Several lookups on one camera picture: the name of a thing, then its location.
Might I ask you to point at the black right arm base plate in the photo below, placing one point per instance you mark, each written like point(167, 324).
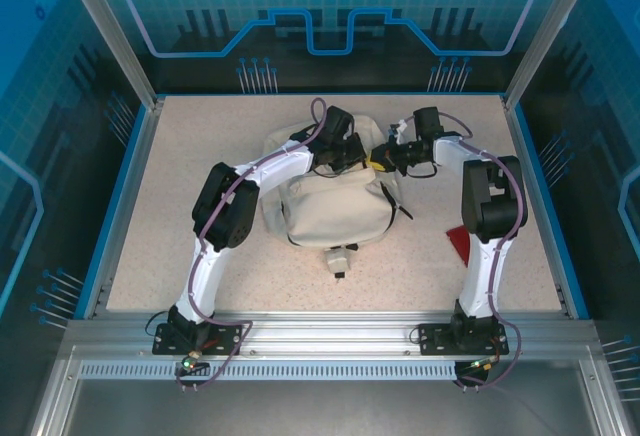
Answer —
point(435, 338)

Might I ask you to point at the aluminium frame post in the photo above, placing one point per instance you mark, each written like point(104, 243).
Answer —
point(107, 21)
point(545, 31)

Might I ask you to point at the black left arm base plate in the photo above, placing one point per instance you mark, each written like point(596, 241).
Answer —
point(225, 338)

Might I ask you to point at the red flat booklet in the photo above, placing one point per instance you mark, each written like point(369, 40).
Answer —
point(460, 243)

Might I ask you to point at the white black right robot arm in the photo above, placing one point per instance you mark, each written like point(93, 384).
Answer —
point(485, 266)

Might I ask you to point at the long aluminium mounting rail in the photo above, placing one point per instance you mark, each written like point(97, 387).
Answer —
point(325, 336)

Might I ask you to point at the aluminium table side rail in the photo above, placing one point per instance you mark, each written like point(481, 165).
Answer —
point(131, 196)
point(534, 196)

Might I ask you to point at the cream canvas backpack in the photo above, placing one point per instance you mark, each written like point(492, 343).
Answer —
point(335, 211)

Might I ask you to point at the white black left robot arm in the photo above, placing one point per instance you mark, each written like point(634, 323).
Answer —
point(275, 171)

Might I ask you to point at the small LED circuit board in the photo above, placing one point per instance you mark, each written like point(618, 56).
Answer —
point(482, 364)
point(191, 362)

